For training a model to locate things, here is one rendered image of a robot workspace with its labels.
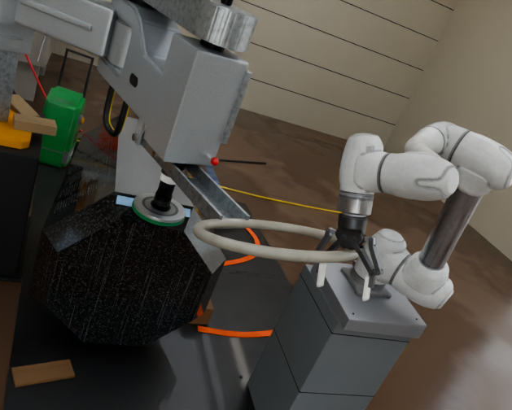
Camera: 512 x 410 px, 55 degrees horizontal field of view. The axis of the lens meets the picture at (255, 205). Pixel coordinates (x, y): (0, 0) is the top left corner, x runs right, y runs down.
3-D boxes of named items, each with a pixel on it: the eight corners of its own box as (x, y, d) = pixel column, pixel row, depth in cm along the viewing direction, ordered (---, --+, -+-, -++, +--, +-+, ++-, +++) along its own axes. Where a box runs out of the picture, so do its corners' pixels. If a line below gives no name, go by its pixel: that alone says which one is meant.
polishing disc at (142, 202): (147, 189, 211) (147, 187, 211) (191, 210, 209) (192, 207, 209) (124, 207, 192) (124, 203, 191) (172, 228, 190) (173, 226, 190)
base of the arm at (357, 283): (369, 267, 231) (374, 257, 229) (391, 298, 213) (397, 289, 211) (335, 263, 224) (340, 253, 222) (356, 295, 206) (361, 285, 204)
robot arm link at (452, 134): (423, 116, 162) (461, 134, 156) (443, 110, 175) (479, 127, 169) (407, 151, 169) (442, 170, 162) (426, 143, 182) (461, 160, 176)
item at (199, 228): (161, 226, 148) (162, 216, 147) (282, 226, 178) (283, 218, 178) (264, 268, 110) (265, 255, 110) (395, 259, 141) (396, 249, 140)
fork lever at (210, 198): (129, 139, 203) (131, 128, 201) (170, 144, 215) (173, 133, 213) (206, 228, 156) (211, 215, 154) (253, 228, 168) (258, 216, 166)
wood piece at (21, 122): (12, 129, 246) (15, 120, 244) (11, 121, 253) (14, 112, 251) (55, 135, 256) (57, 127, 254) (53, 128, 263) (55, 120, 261)
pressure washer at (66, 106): (38, 145, 415) (58, 44, 381) (80, 157, 423) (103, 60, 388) (24, 159, 384) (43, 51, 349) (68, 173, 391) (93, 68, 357)
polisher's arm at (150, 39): (89, 91, 238) (114, -13, 218) (134, 98, 252) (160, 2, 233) (146, 163, 188) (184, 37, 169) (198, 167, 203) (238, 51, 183)
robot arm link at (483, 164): (404, 272, 216) (449, 303, 206) (384, 292, 206) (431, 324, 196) (474, 121, 166) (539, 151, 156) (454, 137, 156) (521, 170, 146)
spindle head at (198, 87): (125, 127, 202) (155, 19, 184) (172, 133, 216) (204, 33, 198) (159, 169, 178) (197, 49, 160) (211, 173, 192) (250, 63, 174)
